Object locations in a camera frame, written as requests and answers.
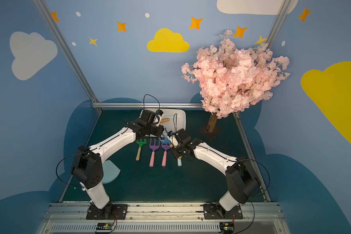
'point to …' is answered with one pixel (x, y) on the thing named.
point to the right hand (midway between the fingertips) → (176, 147)
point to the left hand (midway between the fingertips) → (163, 126)
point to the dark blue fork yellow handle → (166, 140)
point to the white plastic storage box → (173, 119)
